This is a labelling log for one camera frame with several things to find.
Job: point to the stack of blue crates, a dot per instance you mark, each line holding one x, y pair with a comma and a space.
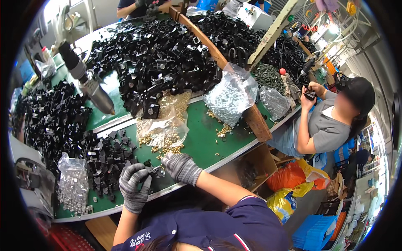
314, 233

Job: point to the wooden table divider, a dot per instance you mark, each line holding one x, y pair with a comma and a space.
256, 122

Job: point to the scattered brass inserts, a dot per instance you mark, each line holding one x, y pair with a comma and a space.
223, 129

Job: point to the small black plastic part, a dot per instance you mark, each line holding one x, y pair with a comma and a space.
155, 170

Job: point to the crumpled clear plastic bag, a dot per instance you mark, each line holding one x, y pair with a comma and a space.
46, 69

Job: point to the pale wooden post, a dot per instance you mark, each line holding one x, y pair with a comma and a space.
271, 33

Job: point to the heap of dark screws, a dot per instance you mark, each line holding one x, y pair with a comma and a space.
267, 77

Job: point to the black assembled part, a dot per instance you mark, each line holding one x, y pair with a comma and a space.
310, 94

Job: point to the heap of black plastic clips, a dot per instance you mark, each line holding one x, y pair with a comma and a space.
59, 125

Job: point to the clear bag of grey screws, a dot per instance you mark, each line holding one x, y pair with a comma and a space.
274, 102

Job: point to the orange plastic bag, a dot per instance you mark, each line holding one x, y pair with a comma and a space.
286, 176

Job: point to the large heap of black parts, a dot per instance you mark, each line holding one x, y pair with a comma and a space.
154, 59

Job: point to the person's body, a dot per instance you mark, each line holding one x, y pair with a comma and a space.
213, 226

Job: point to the white machine box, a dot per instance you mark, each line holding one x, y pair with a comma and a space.
256, 15

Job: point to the wooden stool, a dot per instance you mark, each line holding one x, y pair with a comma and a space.
102, 232

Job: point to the white bottle with red cap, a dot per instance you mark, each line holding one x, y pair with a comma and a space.
46, 54

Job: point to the person's right hand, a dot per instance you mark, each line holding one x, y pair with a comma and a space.
183, 168

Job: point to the red plastic basket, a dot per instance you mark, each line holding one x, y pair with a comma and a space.
67, 240

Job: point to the clear bag of brass inserts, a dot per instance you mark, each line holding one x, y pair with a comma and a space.
163, 130

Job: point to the black hanging electric screwdriver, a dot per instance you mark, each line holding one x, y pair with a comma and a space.
307, 66

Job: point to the person's right fingers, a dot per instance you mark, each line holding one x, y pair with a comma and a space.
169, 162

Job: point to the grey hanging electric screwdriver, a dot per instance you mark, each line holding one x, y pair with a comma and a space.
91, 86

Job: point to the brown cardboard box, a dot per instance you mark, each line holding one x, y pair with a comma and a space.
251, 171

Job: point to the small red ball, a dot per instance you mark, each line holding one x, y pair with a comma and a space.
282, 71

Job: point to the clear bag of silver nuts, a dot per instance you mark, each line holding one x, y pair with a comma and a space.
73, 185

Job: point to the person's left hand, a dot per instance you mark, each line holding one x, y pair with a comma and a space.
133, 189

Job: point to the clear bag of silver screws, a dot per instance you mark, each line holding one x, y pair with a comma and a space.
231, 94

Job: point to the yellow plastic bag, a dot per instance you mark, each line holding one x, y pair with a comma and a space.
282, 202

